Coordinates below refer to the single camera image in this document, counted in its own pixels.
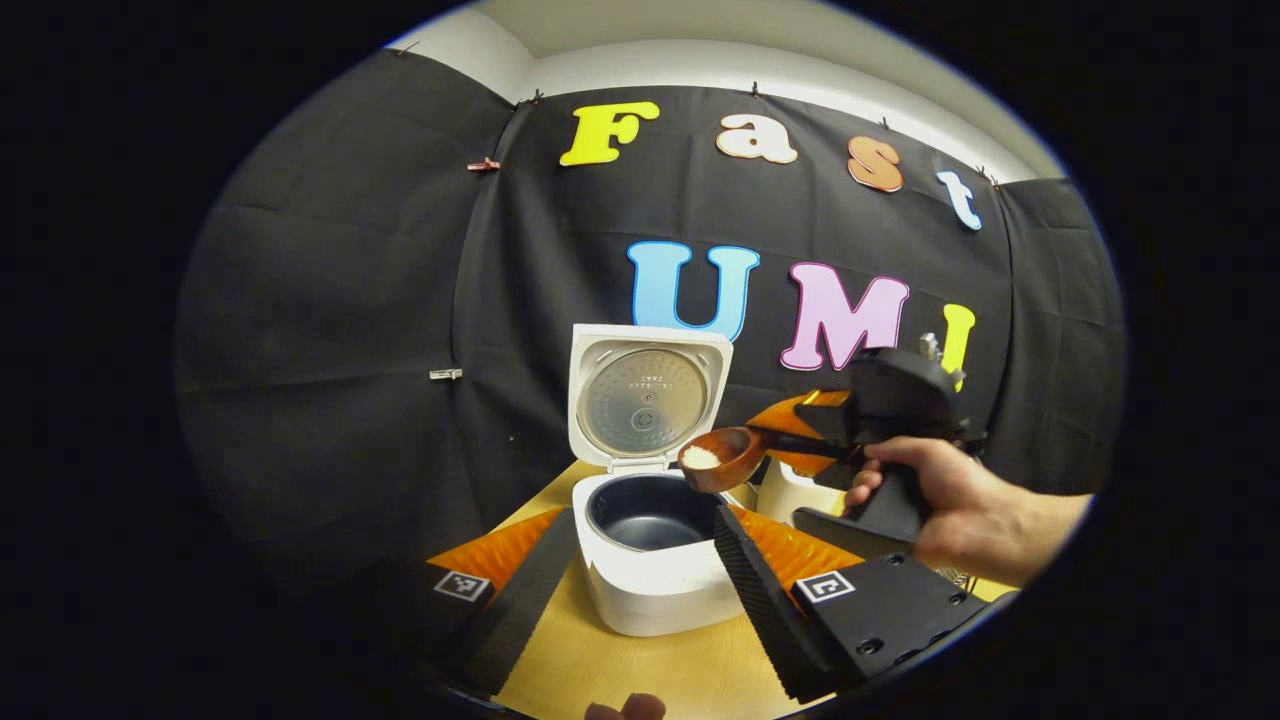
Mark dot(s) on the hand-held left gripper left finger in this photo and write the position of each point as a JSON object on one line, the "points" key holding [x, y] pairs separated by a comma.
{"points": [[535, 600]]}

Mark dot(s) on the pink cloth clip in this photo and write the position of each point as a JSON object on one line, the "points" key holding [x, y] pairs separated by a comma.
{"points": [[483, 164]]}

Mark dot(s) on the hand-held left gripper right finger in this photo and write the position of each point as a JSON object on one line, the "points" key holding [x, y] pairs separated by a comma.
{"points": [[765, 610]]}

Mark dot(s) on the white rice cooker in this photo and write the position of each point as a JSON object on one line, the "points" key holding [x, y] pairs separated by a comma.
{"points": [[650, 590]]}

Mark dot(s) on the black backdrop cloth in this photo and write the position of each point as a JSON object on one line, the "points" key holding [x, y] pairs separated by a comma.
{"points": [[330, 350]]}

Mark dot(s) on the spoonful of white rice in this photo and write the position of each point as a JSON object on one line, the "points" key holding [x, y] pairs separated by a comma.
{"points": [[700, 457]]}

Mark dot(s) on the white toaster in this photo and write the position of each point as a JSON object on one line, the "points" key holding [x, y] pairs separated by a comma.
{"points": [[790, 495]]}

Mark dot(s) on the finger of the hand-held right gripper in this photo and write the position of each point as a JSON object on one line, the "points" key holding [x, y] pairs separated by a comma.
{"points": [[800, 415], [805, 462]]}

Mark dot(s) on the brown wooden spoon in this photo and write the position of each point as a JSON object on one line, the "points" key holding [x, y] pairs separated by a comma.
{"points": [[725, 470]]}

